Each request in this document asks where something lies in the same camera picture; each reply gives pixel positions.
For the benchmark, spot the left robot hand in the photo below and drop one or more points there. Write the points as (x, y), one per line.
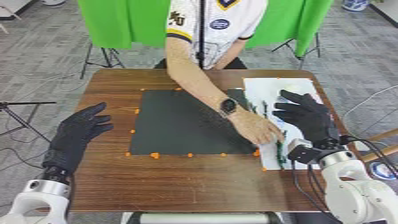
(73, 136)

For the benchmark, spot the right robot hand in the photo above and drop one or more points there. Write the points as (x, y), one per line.
(311, 120)

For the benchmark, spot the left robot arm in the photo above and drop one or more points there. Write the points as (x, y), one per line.
(41, 197)

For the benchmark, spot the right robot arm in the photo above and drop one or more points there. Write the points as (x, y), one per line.
(355, 196)

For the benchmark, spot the dark mat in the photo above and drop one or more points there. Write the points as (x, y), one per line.
(178, 126)

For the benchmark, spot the person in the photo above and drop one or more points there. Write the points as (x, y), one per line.
(201, 36)

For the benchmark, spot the green sprig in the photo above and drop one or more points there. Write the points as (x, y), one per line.
(279, 150)
(265, 108)

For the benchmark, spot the black tripod stand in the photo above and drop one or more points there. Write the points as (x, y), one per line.
(307, 50)
(23, 121)
(107, 56)

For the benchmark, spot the white sheet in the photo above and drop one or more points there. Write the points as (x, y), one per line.
(266, 90)

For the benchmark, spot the pale grey bar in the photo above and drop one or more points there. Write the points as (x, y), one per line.
(201, 218)

